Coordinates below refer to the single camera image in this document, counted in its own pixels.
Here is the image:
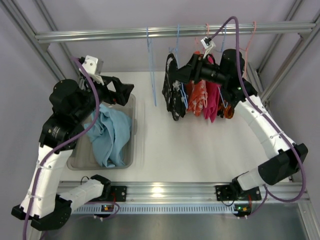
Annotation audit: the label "black white patterned garment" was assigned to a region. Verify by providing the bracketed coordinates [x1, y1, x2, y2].
[161, 53, 187, 121]

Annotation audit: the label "light blue trousers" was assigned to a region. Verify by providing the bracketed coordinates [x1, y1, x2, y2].
[86, 104, 132, 168]

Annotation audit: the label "light blue wire hanger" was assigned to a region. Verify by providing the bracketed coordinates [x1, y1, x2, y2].
[146, 26, 157, 107]

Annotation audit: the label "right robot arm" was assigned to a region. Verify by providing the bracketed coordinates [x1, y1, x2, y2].
[169, 49, 308, 195]

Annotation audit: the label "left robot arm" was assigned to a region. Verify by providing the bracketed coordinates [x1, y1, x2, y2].
[11, 76, 135, 232]

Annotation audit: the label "pink hanger middle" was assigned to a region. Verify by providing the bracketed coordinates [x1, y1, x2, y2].
[194, 23, 210, 108]

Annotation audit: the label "pink hanger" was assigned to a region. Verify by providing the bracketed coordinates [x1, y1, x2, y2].
[194, 23, 210, 108]
[240, 21, 257, 79]

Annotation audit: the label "pink hanger rightmost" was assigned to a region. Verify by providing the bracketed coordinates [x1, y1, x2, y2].
[240, 21, 257, 79]

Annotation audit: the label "magenta garment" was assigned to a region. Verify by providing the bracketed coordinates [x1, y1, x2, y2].
[202, 53, 222, 124]

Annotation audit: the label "orange red patterned garment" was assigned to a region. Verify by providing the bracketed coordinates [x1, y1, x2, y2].
[186, 50, 209, 117]

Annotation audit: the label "orange yellow patterned garment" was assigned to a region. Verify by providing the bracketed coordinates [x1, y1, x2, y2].
[217, 49, 245, 120]

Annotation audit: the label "clear plastic bin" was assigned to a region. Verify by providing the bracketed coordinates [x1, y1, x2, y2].
[67, 94, 138, 171]

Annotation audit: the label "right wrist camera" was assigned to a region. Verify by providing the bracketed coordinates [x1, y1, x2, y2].
[200, 37, 216, 58]

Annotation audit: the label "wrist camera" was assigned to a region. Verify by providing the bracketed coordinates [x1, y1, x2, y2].
[200, 37, 216, 58]
[82, 55, 104, 85]

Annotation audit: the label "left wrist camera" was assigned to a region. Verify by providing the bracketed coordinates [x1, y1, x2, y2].
[82, 55, 104, 85]

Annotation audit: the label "aluminium hanging rail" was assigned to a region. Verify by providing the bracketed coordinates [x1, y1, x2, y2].
[36, 21, 316, 44]

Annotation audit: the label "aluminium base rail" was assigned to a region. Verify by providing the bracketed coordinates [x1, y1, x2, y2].
[57, 181, 310, 203]

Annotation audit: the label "right aluminium frame post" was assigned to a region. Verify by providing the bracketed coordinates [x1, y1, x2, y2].
[243, 0, 320, 181]

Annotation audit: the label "aluminium frame post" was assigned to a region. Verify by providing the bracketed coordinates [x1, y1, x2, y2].
[0, 0, 81, 81]
[243, 0, 320, 181]

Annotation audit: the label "slotted cable duct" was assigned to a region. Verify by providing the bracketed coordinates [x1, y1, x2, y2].
[73, 203, 251, 215]

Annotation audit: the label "left aluminium frame post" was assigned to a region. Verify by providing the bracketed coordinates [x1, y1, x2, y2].
[0, 0, 81, 81]

